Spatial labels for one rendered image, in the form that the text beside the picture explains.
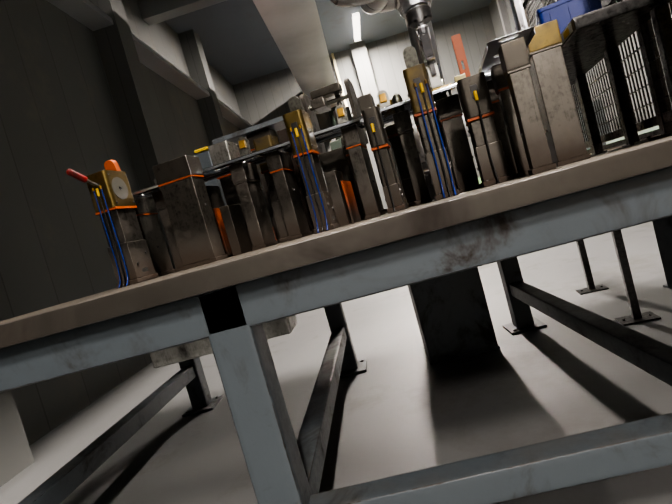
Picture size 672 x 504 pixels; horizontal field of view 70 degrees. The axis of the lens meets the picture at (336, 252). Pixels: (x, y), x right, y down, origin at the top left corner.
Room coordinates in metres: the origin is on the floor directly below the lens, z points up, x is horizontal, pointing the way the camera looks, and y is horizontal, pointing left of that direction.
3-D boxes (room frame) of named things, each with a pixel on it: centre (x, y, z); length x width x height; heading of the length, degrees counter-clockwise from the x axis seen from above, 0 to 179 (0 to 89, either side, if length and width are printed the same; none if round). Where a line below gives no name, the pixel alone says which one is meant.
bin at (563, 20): (1.54, -0.90, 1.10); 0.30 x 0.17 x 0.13; 156
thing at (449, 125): (1.46, -0.44, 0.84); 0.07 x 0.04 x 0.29; 76
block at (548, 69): (1.27, -0.66, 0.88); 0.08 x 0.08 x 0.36; 76
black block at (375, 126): (1.33, -0.20, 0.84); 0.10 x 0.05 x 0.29; 166
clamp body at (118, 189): (1.52, 0.64, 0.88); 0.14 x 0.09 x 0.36; 166
